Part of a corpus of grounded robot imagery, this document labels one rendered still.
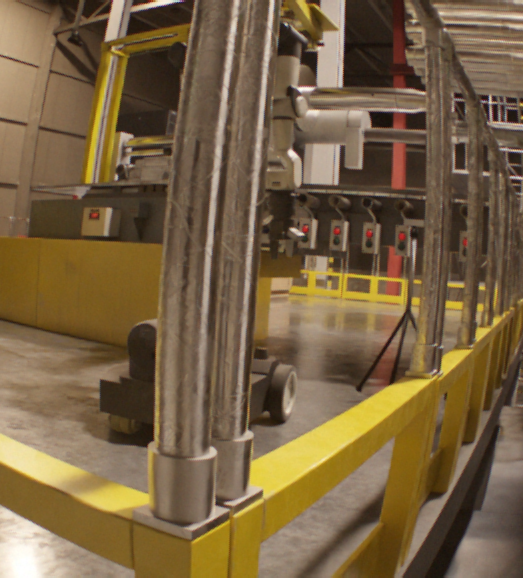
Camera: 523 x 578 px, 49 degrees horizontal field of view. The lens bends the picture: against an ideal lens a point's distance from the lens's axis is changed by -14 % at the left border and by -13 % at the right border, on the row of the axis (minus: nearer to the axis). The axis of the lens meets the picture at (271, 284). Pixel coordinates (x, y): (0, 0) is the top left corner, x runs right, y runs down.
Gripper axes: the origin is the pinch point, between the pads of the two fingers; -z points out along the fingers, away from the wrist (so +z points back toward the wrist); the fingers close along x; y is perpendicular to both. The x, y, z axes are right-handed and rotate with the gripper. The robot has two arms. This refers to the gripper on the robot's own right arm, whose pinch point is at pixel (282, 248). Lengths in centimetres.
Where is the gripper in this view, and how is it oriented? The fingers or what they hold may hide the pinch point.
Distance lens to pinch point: 216.3
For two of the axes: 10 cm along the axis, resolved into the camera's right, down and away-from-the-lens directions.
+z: 0.0, -9.9, -1.3
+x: 4.9, -1.1, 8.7
